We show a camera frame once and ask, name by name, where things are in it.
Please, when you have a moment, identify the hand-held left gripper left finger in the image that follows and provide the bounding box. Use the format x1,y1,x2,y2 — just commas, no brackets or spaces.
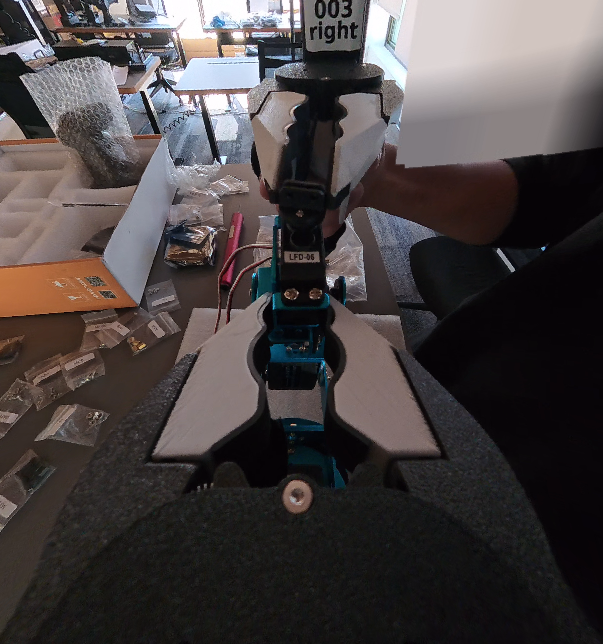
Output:
153,300,272,464

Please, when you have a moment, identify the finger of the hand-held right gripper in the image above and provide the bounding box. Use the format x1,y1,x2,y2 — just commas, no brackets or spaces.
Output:
253,93,307,200
330,93,389,214

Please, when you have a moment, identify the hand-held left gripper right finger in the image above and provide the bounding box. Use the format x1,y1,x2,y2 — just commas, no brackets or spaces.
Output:
327,300,441,464

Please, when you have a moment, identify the blue toy robot arm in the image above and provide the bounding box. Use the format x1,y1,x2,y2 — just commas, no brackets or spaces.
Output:
248,175,348,490

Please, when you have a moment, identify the red white black servo cable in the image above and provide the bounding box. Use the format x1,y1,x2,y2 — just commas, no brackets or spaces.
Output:
215,241,278,334

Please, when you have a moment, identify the person's right forearm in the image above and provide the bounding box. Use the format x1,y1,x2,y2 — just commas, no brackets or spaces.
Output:
402,146,603,249

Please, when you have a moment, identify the dark grey desk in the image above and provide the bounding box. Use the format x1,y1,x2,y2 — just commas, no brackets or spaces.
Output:
0,161,409,644

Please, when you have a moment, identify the cluttered wooden desk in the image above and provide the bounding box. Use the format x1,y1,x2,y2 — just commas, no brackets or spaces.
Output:
49,14,187,67

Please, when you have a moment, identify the person's right hand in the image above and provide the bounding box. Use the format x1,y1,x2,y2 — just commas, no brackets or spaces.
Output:
320,144,410,239

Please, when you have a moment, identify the white foam sheet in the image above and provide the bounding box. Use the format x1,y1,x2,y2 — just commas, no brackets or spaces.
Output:
175,306,409,366

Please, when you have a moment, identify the small clear parts bag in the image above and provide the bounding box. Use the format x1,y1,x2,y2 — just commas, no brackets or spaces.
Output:
168,201,226,231
170,162,251,203

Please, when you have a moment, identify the grey office table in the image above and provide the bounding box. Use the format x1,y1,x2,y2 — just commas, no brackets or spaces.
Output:
172,57,263,163

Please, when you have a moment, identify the clear plastic bag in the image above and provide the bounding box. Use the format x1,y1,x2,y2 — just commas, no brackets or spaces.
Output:
326,214,369,304

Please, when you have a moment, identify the dark blue parts packet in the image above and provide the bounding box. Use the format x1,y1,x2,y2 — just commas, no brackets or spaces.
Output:
163,224,221,269

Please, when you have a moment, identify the pile of small parts bags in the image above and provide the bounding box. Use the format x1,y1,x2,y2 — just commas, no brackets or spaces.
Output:
0,279,182,546

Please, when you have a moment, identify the bubble wrap bag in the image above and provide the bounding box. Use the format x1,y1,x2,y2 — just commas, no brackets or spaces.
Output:
19,57,147,190

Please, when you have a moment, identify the white parts box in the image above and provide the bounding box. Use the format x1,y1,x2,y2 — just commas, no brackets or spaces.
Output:
0,135,177,309

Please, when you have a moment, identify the red-handled tool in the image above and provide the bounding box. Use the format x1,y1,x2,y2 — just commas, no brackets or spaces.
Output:
217,211,245,288

